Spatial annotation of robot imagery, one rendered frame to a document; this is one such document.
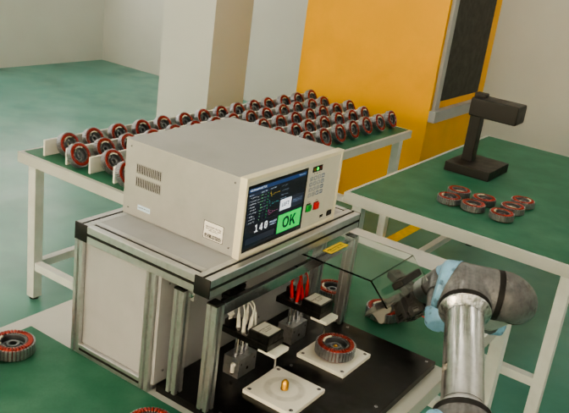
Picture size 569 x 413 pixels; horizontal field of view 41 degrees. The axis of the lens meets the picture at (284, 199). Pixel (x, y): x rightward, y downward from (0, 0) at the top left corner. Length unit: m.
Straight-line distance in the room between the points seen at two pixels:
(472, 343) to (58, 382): 1.00
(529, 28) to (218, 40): 2.77
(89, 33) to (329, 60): 4.69
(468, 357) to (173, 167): 0.82
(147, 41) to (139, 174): 7.53
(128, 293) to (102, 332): 0.17
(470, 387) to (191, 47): 4.61
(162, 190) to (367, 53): 3.81
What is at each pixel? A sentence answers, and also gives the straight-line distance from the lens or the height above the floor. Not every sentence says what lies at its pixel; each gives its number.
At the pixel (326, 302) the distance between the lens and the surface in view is 2.13.
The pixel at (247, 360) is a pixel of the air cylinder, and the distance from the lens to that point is 2.03.
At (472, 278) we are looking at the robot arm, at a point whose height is 1.19.
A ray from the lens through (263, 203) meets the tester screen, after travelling 1.84.
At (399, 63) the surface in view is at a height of 1.07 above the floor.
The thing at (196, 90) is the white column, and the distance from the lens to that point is 5.89.
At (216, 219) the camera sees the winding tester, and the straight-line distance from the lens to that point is 1.84.
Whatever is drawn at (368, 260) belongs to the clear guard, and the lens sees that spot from 2.07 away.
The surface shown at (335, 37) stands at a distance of 5.73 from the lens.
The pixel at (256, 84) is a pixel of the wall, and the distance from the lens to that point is 8.48.
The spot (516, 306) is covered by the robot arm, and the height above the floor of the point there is 1.14.
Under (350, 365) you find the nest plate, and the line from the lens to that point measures 2.14.
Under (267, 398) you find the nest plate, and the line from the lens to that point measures 1.95.
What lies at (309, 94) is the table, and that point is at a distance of 5.18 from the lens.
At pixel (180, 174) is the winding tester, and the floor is 1.27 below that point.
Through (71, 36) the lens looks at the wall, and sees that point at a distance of 9.70.
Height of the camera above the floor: 1.87
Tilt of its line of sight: 20 degrees down
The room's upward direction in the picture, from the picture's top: 8 degrees clockwise
